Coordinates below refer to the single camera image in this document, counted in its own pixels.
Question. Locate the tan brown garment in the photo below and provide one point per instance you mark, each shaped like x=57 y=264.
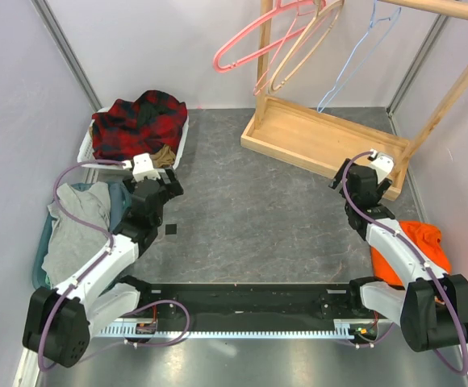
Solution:
x=164 y=158

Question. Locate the orange garment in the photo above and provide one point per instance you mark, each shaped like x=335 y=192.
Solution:
x=426 y=237

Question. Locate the beige wooden hanger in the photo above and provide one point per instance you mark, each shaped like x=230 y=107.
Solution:
x=314 y=34

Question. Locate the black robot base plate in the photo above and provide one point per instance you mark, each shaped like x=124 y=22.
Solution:
x=256 y=306

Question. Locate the thin pink wire hanger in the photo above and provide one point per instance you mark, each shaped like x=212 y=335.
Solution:
x=269 y=52

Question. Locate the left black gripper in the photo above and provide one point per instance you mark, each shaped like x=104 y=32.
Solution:
x=170 y=189

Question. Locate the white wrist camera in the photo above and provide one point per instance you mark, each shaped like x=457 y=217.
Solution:
x=381 y=163
x=142 y=168

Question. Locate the white plastic basket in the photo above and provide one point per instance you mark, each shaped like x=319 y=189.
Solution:
x=86 y=151

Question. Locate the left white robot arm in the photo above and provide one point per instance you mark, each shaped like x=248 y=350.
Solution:
x=61 y=321

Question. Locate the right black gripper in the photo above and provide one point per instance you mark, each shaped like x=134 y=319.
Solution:
x=382 y=188

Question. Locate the slotted white cable duct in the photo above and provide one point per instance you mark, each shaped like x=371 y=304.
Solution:
x=130 y=328

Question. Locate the wooden clothes rack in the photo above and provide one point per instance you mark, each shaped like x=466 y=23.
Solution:
x=319 y=142

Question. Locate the small black square marker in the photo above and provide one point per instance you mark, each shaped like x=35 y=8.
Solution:
x=171 y=229

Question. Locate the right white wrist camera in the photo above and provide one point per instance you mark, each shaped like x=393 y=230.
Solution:
x=381 y=163

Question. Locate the red plaid skirt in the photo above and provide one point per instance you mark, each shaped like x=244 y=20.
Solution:
x=154 y=121

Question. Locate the grey t-shirt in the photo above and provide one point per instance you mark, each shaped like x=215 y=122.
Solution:
x=72 y=244

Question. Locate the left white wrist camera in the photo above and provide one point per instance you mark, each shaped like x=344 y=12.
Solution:
x=142 y=168

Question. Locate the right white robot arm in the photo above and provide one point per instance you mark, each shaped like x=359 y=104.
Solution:
x=430 y=306

